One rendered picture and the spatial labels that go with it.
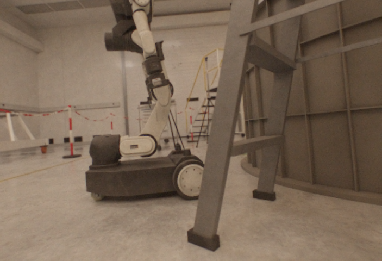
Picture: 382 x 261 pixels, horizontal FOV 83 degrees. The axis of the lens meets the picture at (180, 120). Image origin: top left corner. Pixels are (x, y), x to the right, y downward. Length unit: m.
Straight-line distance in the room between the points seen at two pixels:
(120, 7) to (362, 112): 1.38
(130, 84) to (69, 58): 2.99
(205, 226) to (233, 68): 0.48
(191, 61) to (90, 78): 4.43
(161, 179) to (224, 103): 0.66
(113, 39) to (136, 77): 8.21
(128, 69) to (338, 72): 9.00
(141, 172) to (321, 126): 0.96
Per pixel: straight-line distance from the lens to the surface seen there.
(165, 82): 1.16
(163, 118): 1.33
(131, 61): 9.87
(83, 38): 11.05
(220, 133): 0.64
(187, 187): 1.16
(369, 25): 1.33
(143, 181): 1.18
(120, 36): 1.44
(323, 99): 1.32
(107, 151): 1.33
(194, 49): 9.69
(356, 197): 1.24
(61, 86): 10.95
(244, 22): 0.68
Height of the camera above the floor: 0.36
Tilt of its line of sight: 2 degrees up
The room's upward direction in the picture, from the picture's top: 4 degrees counter-clockwise
